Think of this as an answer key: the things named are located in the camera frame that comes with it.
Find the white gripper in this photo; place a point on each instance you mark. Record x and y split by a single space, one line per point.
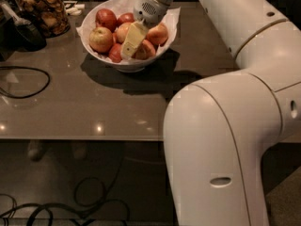
148 9

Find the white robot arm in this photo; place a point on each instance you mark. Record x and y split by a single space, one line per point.
217 129

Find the yellow-red apple centre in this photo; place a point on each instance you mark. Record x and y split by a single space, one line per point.
122 31

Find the yellow-red apple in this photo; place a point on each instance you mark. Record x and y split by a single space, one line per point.
101 39
122 31

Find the red apple back middle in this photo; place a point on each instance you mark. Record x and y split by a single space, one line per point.
125 18

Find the orange apple front right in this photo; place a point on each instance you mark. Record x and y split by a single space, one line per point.
145 51

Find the orange-red apple right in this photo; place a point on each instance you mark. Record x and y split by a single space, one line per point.
158 35

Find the small red apple middle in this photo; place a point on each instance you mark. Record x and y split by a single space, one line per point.
114 37

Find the white ceramic bowl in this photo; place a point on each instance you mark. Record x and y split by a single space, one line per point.
130 66

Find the white paper bowl liner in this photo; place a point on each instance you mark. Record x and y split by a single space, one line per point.
117 5

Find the red apple front left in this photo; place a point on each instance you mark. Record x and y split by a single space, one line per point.
114 53

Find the dark red apple back left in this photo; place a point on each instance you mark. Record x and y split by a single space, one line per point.
106 18

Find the yellow-red apple far left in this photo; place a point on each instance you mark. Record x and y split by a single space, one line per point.
101 39

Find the small white pieces on table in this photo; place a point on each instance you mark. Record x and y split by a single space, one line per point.
74 9

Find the glass jar of dried chips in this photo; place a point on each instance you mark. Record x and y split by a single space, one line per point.
49 16

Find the black scoop with grey handle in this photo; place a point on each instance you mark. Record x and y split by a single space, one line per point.
28 35

